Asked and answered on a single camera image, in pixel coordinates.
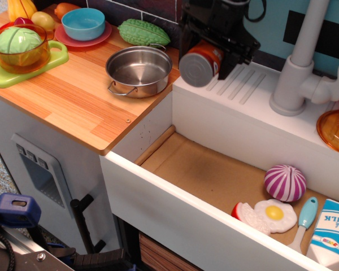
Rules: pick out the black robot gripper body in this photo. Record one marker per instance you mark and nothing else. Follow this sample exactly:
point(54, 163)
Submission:
point(221, 23)

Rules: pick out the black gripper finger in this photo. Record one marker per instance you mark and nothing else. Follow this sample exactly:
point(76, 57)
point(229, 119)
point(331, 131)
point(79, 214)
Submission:
point(230, 61)
point(188, 36)

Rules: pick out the orange toy soup can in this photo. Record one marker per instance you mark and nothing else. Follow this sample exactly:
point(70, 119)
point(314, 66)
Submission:
point(200, 64)

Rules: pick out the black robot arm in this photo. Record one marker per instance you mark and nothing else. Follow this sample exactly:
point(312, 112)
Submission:
point(221, 23)

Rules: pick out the stainless steel pot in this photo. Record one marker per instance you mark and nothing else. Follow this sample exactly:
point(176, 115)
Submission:
point(138, 72)

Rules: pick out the orange transparent pot lid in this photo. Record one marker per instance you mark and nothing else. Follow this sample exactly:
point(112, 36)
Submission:
point(328, 129)

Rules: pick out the orange transparent plastic pot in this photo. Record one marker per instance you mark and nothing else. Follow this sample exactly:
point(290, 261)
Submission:
point(28, 61)

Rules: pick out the green toy bitter gourd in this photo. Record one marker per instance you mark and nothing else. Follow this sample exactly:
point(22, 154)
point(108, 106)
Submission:
point(142, 33)

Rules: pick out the grey toy faucet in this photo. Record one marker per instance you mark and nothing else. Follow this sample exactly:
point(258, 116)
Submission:
point(297, 81)

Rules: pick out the blue plastic bowl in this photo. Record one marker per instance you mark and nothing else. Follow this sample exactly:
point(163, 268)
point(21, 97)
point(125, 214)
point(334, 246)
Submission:
point(84, 24)

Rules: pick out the cardboard sink liner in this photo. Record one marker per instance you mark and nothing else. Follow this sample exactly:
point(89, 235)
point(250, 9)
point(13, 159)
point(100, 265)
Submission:
point(188, 193)

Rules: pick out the pink plastic plate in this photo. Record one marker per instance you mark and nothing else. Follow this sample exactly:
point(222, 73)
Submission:
point(62, 37)

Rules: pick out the orange toy fruit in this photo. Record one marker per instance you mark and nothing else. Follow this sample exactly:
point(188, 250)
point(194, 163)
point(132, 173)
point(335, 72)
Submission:
point(63, 8)

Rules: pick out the purple striped toy onion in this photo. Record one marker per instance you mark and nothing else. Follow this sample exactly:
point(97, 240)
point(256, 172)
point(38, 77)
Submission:
point(285, 183)

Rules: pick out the yellow toy potato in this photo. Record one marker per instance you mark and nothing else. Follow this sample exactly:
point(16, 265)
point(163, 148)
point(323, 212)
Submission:
point(44, 20)

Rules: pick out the toy apple slice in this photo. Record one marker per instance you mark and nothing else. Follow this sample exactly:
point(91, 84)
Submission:
point(245, 213)

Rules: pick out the toy fried egg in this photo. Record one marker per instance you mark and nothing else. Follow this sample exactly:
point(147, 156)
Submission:
point(279, 216)

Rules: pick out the red toy apple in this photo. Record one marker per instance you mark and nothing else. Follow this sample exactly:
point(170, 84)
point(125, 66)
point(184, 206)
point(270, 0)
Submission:
point(19, 22)

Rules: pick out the green toy cabbage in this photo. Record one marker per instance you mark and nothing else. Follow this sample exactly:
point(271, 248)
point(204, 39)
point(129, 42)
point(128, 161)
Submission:
point(14, 40)

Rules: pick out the green plastic cutting board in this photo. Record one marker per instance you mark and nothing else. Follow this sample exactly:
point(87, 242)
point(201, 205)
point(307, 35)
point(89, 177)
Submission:
point(59, 56)

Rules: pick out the grey oven control panel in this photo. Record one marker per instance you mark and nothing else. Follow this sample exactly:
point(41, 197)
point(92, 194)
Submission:
point(45, 180)

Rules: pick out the toy milk carton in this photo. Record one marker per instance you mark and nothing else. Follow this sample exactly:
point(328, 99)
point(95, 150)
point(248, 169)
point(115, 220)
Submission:
point(324, 245)

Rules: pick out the blue clamp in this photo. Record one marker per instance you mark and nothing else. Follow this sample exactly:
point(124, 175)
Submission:
point(19, 211)

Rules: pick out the blue handled toy spatula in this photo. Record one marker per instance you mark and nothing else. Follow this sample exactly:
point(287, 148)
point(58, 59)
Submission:
point(305, 220)

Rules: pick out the black oven door handle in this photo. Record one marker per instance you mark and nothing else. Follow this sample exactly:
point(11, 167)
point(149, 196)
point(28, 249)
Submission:
point(78, 207)

